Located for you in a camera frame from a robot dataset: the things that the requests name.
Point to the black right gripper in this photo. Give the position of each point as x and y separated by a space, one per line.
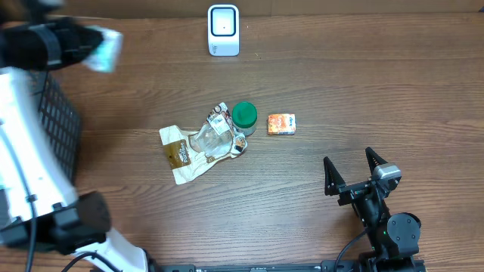
335 181

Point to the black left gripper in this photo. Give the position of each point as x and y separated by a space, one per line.
67 30

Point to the teal tissue pack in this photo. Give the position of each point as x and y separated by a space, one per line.
105 57

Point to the orange tissue pack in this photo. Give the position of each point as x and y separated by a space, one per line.
281 123

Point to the green lid jar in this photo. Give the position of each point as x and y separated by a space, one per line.
244 117

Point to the clear brown snack bag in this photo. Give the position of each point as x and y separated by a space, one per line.
192 153

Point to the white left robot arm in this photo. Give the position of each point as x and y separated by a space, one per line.
40 134

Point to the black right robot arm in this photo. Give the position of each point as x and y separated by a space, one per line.
393 238

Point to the grey plastic basket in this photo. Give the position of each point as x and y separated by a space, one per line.
60 120

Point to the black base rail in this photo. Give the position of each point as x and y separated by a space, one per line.
264 267

